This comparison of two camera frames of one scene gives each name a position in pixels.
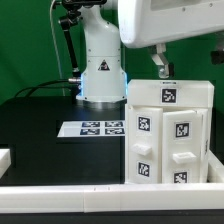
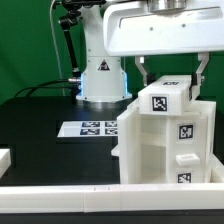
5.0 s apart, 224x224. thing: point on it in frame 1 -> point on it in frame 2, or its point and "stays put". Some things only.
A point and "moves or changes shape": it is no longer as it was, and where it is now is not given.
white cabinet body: [166, 143] moves or changes shape
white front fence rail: [90, 198] stays put
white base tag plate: [110, 128] stays put
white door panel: [144, 144] -> [129, 146]
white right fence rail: [215, 169] stays put
